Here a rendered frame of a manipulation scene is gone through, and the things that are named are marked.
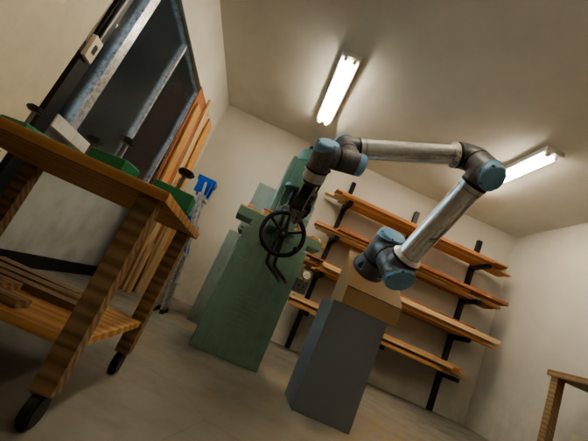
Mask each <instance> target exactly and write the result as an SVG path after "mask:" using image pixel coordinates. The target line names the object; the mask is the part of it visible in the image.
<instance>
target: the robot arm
mask: <svg viewBox="0 0 588 441"><path fill-rule="evenodd" d="M368 159H370V160H384V161H399V162H413V163H427V164H442V165H448V166H449V167H450V168H456V169H460V170H462V171H465V173H464V175H463V176H462V177H461V179H460V180H459V181H458V183H457V184H456V185H455V186H454V187H453V188H452V189H451V190H450V191H449V192H448V193H447V194H446V195H445V196H444V198H443V199H442V200H441V201H440V202H439V203H438V204H437V206H436V207H435V208H434V209H433V210H432V211H431V212H430V214H429V215H428V216H427V217H426V218H425V219H424V220H423V222H422V223H421V224H420V225H419V226H418V227H417V228H416V230H415V231H414V232H413V233H412V234H411V235H410V236H409V238H408V239H407V240H405V238H404V237H403V236H402V235H401V234H400V233H398V232H397V231H395V230H394V229H392V228H389V227H382V228H381V229H380V230H379V231H378V232H377V234H376V235H375V237H374V238H373V240H372V241H371V242H370V243H369V244H368V246H367V248H366V249H365V251H364V252H362V253H360V254H359V255H357V256H356V257H355V258H354V259H353V266H354V268H355V270H356V271H357V272H358V273H359V274H360V275H361V276H362V277H364V278H365V279H367V280H368V281H371V282H375V283H378V282H380V281H381V280H382V281H383V282H384V283H385V285H386V286H387V287H388V288H389V289H391V290H393V291H402V290H406V289H408V288H409V287H410V286H411V285H413V284H414V283H415V281H416V275H415V274H414V273H415V272H416V271H417V269H418V268H419V267H420V260H421V259H422V258H423V257H424V256H425V255H426V254H427V253H428V252H429V251H430V250H431V249H432V248H433V246H434V245H435V244H436V243H437V242H438V241H439V240H440V239H441V238H442V237H443V236H444V235H445V234H446V233H447V232H448V231H449V230H450V229H451V228H452V226H453V225H454V224H455V223H456V222H457V221H458V220H459V219H460V218H461V217H462V216H463V215H464V214H465V213H466V212H467V211H468V210H469V209H470V208H471V207H472V206H473V204H474V203H475V202H476V201H477V200H478V199H479V198H480V197H481V196H482V195H483V194H485V193H486V192H492V191H493V190H496V189H498V188H499V187H501V186H502V184H503V183H504V181H505V179H506V176H507V171H506V168H505V167H504V166H503V165H502V163H501V162H500V161H499V160H497V159H496V158H495V157H493V156H492V155H491V154H490V153H489V152H488V151H487V150H484V149H483V148H480V147H479V146H476V145H474V144H470V143H464V142H453V143H451V144H440V143H415V142H402V141H389V140H376V139H363V138H358V137H351V136H350V135H348V134H340V135H338V136H336V138H335V139H334V141H333V140H331V139H328V138H319V139H318V140H317V141H316V143H315V144H314V146H313V147H312V151H311V155H310V157H309V160H308V162H307V165H306V166H305V167H304V173H303V177H304V179H303V181H304V182H305V184H303V186H302V187H301V188H300V189H299V190H298V192H296V196H293V197H292V200H291V201H290V217H291V221H292V223H293V224H297V223H299V222H300V221H301V220H302V219H303V218H304V217H306V216H307V215H308V214H309V213H310V211H311V210H312V204H313V203H314V201H315V199H316V198H317V195H318V192H315V189H316V187H319V186H320V185H322V184H324V182H325V179H326V176H327V173H328V172H329V170H330V169H331V170H335V171H338V172H344V173H346V174H350V175H353V176H356V177H359V176H360V175H362V173H363V172H364V171H365V169H366V167H367V163H368ZM297 211H299V216H298V217H297V219H295V217H296V215H297Z"/></svg>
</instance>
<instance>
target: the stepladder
mask: <svg viewBox="0 0 588 441"><path fill-rule="evenodd" d="M216 188H217V183H216V181H214V180H212V179H210V178H208V177H205V176H203V175H201V174H200V175H199V176H198V182H197V184H196V186H195V187H194V191H196V195H197V197H196V200H195V201H196V203H195V205H194V206H193V208H192V211H191V212H190V214H189V216H187V218H188V219H189V221H190V222H191V223H192V224H193V226H194V227H195V228H196V230H197V231H198V230H199V227H198V225H197V223H198V220H199V217H200V213H201V210H202V207H203V205H204V204H207V201H208V199H209V197H210V196H211V194H212V192H213V190H216ZM194 211H195V212H194ZM191 240H192V237H191V238H190V240H189V242H188V243H187V245H186V247H185V250H184V252H183V253H182V255H181V257H180V258H179V260H178V263H177V265H176V267H175V269H174V271H173V272H172V274H171V277H170V279H169V281H168V283H167V285H166V286H165V287H164V292H163V294H161V295H162V297H161V296H160V297H161V298H159V299H160V301H159V300H158V301H159V302H158V301H157V304H156V306H155V308H154V310H153V311H156V310H157V309H158V310H159V309H160V307H161V304H162V301H163V298H164V296H165V298H164V302H163V304H162V307H161V309H160V311H159V313H160V314H165V313H167V312H168V311H169V306H170V303H171V301H172V296H173V293H174V291H175V288H176V285H180V284H181V283H180V282H178V280H179V275H180V272H181V270H182V267H183V264H184V261H185V259H186V257H188V258H189V256H190V255H189V248H190V243H191ZM169 283H170V284H169ZM168 285H169V287H168ZM167 288H168V290H167ZM166 290H167V292H166ZM165 293H166V295H165Z"/></svg>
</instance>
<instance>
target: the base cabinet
mask: <svg viewBox="0 0 588 441"><path fill-rule="evenodd" d="M267 254H268V252H267V251H266V250H265V249H264V248H263V247H262V246H260V245H258V244H255V243H253V242H252V241H249V240H247V239H244V238H242V237H240V239H239V240H238V242H237V243H236V244H235V246H234V249H233V252H232V254H231V256H230V257H229V259H228V261H227V264H226V266H225V268H224V270H223V272H222V274H221V276H220V279H219V280H218V282H217V284H216V286H215V288H214V290H213V294H212V296H211V297H210V299H209V301H208V303H207V305H206V308H205V310H204V312H203V314H202V316H201V318H200V319H199V323H198V325H197V327H196V329H195V331H194V334H193V336H192V339H191V341H190V343H189V345H190V346H193V347H196V348H198V349H200V350H203V351H205V352H207V353H210V354H213V355H215V356H217V357H220V358H222V359H224V360H226V361H230V362H232V363H234V364H236V365H239V366H241V367H243V368H246V369H249V370H251V371H253V372H257V370H258V368H259V366H260V364H261V361H262V359H263V356H264V354H265V352H266V349H267V347H268V344H269V343H270V339H271V337H272V335H273V332H274V331H275V329H276V326H277V323H278V320H279V319H280V316H281V314H282V312H283V309H284V307H285V304H286V302H287V300H288V297H289V295H290V293H291V290H292V287H293V285H294V283H295V281H296V279H297V277H298V273H299V271H300V269H301V267H302V265H301V264H299V263H297V262H294V261H292V260H290V259H288V258H286V257H278V259H277V262H276V266H277V267H278V268H279V269H280V271H281V272H282V273H283V275H284V277H285V278H286V279H287V280H288V283H284V281H283V280H282V279H281V280H282V281H281V282H280V283H279V282H278V281H277V280H276V279H275V277H274V276H273V274H272V273H271V272H270V270H269V268H268V267H267V265H266V262H265V259H266V256H267Z"/></svg>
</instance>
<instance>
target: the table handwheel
mask: <svg viewBox="0 0 588 441"><path fill-rule="evenodd" d="M279 214H285V215H289V216H291V212H290V211H287V210H277V211H274V212H272V213H269V214H268V215H267V216H266V217H265V218H264V219H263V220H262V223H261V225H260V227H259V239H260V242H261V244H262V246H263V248H264V249H265V250H266V251H267V252H268V253H270V254H271V255H273V256H276V257H290V256H294V255H295V254H296V253H297V252H298V251H299V250H300V249H301V248H302V247H303V246H304V244H305V239H306V230H305V224H304V223H303V222H302V221H300V222H299V223H298V224H299V226H300V227H301V231H296V232H288V230H287V229H286V228H280V227H279V225H278V224H277V222H276V220H275V219H274V216H276V215H279ZM269 219H272V220H273V222H274V223H275V225H276V227H277V228H278V230H279V231H278V232H277V240H278V241H277V244H276V246H275V248H274V250H272V249H271V248H270V247H269V246H268V245H267V243H266V242H265V240H264V236H263V230H264V227H265V225H266V223H267V222H268V220H269ZM294 234H302V237H301V241H300V243H299V244H298V246H297V250H296V251H295V250H292V251H291V252H288V253H278V252H276V251H277V248H278V245H279V243H280V241H281V240H282V239H284V238H286V237H287V236H288V235H294Z"/></svg>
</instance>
